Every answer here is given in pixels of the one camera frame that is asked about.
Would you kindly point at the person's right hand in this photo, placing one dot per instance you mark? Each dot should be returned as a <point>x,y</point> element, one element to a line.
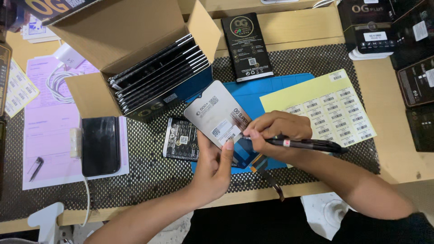
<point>281,128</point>

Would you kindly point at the person's left hand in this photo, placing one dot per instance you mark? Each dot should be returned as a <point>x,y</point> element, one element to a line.
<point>212,176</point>

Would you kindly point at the phone screen panel with film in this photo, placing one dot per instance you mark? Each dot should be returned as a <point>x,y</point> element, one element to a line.
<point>217,115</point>

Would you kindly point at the blue work mat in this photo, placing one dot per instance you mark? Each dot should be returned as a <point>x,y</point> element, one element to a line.
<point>257,91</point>

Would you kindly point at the black bubble bag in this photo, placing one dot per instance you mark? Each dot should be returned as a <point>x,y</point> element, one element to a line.
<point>181,139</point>

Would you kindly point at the yellow barcode label sheet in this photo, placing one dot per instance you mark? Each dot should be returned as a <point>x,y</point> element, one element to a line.
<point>325,101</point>

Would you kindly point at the black mesh anti-slip mat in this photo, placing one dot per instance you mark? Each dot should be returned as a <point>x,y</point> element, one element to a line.
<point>145,183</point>

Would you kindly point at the person's black clothing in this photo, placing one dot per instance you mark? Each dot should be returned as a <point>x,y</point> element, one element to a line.
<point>271,227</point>

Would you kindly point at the black flat package gold print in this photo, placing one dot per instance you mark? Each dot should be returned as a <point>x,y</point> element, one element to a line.
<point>246,47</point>

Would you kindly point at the row of black screen packages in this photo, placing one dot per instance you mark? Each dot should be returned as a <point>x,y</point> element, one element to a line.
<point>159,74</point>

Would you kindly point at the black smartphone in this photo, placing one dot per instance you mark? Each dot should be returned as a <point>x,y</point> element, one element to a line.
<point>100,145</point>

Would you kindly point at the black box with white label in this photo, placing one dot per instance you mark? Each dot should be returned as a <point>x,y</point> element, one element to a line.
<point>369,27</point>

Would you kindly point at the translucent white tape piece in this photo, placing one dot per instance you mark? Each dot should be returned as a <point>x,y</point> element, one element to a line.
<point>75,142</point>

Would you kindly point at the stack of black packages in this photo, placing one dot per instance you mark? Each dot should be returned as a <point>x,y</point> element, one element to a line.
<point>415,74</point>

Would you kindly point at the pink paper forms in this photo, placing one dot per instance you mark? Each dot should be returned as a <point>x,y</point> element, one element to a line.
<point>51,128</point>

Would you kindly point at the open cardboard box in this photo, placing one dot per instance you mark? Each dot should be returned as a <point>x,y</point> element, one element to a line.
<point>115,37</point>

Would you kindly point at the white plastic stand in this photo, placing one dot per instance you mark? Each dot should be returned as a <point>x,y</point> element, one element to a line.
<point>47,220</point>

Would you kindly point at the black clip pen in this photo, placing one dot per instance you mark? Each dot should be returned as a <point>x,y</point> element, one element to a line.
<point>36,169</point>

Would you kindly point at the white charger adapter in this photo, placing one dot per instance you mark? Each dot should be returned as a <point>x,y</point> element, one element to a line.
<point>69,56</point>

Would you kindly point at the small yellow label sheet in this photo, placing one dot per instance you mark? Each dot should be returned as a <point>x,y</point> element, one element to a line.
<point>20,88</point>

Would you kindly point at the stack of white papers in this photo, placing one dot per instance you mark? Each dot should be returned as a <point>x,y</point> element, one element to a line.
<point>37,32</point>

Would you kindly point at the dark boxes with gold edge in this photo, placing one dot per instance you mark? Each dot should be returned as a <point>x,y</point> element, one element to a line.
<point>4,81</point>

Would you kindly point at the black box with gold lettering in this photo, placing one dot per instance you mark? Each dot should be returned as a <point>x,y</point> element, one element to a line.
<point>54,8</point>

